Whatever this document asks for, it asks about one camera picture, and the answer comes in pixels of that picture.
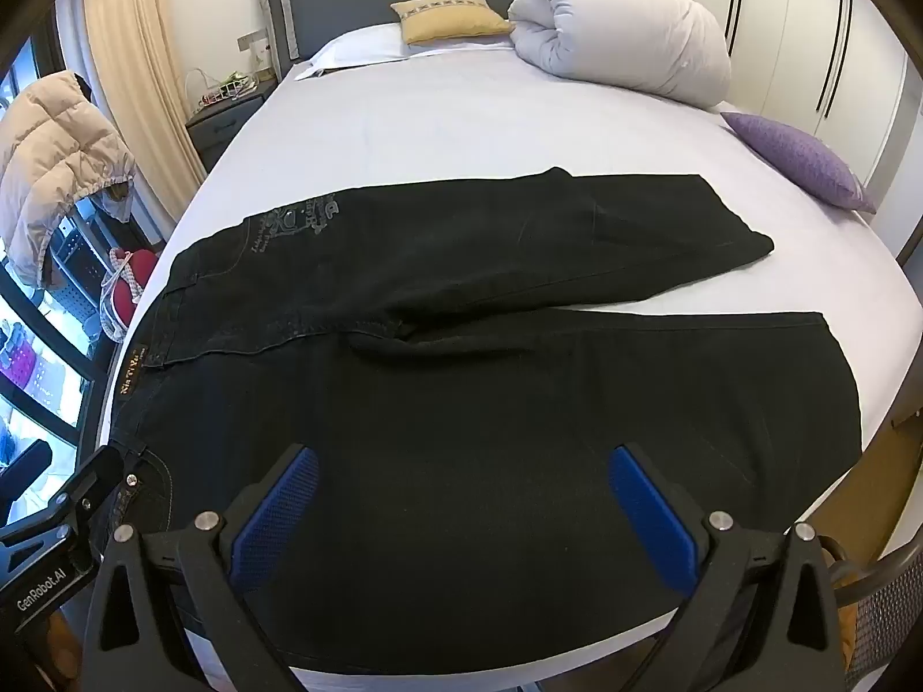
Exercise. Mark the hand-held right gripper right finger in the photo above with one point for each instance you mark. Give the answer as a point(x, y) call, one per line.
point(652, 526)

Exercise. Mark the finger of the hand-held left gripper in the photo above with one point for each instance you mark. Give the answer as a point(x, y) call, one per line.
point(97, 486)

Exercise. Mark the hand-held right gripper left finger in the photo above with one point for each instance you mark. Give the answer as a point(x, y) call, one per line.
point(277, 519)

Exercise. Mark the black pants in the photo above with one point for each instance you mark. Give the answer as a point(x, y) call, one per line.
point(469, 411)

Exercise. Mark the glass balcony door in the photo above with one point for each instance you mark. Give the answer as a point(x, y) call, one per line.
point(43, 375)

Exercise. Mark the red bag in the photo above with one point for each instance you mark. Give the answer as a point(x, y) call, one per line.
point(126, 295)

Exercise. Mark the mesh chair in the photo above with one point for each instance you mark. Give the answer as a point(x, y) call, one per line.
point(894, 605)

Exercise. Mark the beige puffer jacket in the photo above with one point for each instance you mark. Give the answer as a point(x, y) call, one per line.
point(50, 151)

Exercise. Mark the dark grey nightstand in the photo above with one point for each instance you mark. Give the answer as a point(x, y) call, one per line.
point(216, 126)

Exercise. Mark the purple cushion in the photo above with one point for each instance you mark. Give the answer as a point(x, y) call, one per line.
point(800, 155)

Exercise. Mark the bed with white sheet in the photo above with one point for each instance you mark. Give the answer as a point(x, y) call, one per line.
point(447, 122)

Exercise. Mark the cream curtain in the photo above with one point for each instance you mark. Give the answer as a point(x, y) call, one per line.
point(144, 50)

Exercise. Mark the white pillow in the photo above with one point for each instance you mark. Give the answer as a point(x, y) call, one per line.
point(360, 47)

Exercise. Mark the yellow pillow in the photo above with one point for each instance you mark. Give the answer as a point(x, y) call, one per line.
point(447, 21)

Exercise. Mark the white wardrobe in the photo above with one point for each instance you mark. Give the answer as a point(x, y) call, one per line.
point(793, 14)

